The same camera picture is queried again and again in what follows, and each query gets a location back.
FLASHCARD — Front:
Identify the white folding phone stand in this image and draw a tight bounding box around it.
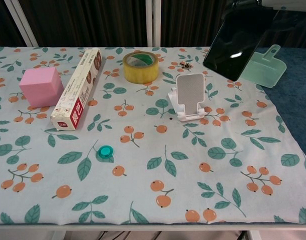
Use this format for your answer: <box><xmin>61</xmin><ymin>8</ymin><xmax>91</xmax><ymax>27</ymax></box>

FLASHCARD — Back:
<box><xmin>167</xmin><ymin>72</ymin><xmax>208</xmax><ymax>123</ymax></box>

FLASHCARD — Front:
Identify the pink cube box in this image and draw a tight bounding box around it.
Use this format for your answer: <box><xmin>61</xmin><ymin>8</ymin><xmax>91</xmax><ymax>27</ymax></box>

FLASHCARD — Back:
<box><xmin>18</xmin><ymin>67</ymin><xmax>64</xmax><ymax>108</ymax></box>

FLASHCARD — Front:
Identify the teal round magnet button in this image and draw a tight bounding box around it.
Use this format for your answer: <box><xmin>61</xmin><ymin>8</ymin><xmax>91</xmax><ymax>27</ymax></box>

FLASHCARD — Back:
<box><xmin>96</xmin><ymin>145</ymin><xmax>115</xmax><ymax>160</ymax></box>

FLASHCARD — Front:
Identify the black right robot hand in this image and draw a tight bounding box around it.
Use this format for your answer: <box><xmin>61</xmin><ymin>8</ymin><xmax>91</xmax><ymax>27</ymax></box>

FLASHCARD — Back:
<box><xmin>222</xmin><ymin>0</ymin><xmax>305</xmax><ymax>49</ymax></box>

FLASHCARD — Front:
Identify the dark pleated curtain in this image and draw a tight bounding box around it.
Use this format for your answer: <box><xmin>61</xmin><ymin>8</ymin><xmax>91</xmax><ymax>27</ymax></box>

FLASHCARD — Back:
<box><xmin>0</xmin><ymin>0</ymin><xmax>306</xmax><ymax>48</ymax></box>

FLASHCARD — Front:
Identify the long cling film box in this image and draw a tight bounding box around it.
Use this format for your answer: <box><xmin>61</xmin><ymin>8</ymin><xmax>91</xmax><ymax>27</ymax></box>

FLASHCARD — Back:
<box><xmin>50</xmin><ymin>48</ymin><xmax>103</xmax><ymax>131</ymax></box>

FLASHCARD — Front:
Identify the light green plastic dustpan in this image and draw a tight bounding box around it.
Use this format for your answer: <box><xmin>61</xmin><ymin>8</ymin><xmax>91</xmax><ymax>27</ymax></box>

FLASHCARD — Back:
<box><xmin>239</xmin><ymin>44</ymin><xmax>288</xmax><ymax>89</ymax></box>

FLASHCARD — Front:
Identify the yellow packing tape roll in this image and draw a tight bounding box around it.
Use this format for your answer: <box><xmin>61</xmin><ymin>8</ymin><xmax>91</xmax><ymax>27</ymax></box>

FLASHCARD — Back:
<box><xmin>122</xmin><ymin>51</ymin><xmax>160</xmax><ymax>85</ymax></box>

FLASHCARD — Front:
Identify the floral fruit print tablecloth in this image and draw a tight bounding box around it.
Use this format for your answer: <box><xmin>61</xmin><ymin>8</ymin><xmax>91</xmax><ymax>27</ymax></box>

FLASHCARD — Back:
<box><xmin>0</xmin><ymin>46</ymin><xmax>306</xmax><ymax>225</ymax></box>

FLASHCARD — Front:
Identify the white slanted frame post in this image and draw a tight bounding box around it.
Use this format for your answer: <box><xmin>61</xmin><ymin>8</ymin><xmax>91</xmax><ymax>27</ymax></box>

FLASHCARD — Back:
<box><xmin>4</xmin><ymin>0</ymin><xmax>39</xmax><ymax>47</ymax></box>

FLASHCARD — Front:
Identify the black smartphone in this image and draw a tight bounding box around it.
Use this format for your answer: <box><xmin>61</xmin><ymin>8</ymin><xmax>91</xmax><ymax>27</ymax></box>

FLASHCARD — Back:
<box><xmin>202</xmin><ymin>10</ymin><xmax>279</xmax><ymax>82</ymax></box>

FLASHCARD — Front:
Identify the white vertical frame post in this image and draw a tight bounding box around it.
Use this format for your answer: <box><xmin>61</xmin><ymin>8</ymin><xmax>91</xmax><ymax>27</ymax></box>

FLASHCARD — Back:
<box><xmin>145</xmin><ymin>0</ymin><xmax>162</xmax><ymax>47</ymax></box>

